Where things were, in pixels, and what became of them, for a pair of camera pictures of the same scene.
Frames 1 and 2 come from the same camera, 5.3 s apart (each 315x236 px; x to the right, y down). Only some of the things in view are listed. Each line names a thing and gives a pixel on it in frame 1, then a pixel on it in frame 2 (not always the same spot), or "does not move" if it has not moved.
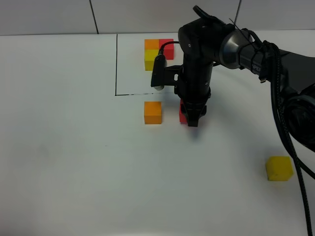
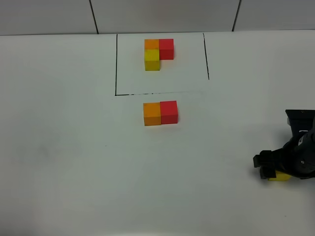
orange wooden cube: x=153 y=112 does not move
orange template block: x=151 y=44 does not move
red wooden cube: x=182 y=118 -> x=169 y=113
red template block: x=168 y=50 does not move
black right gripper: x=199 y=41 -> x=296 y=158
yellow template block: x=150 y=55 does not move
